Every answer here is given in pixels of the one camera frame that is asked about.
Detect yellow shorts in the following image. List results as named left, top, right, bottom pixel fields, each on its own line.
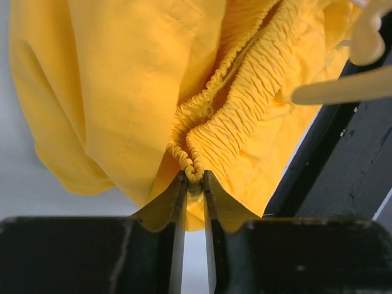
left=9, top=1, right=370, bottom=231

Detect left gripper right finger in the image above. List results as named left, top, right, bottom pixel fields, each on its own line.
left=203, top=171, right=391, bottom=293

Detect yellow clothes hanger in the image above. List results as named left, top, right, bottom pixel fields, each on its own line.
left=292, top=66, right=391, bottom=105

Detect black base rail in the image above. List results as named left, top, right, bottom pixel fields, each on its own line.
left=263, top=55, right=392, bottom=221

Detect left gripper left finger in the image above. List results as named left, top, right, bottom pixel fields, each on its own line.
left=1, top=171, right=187, bottom=293

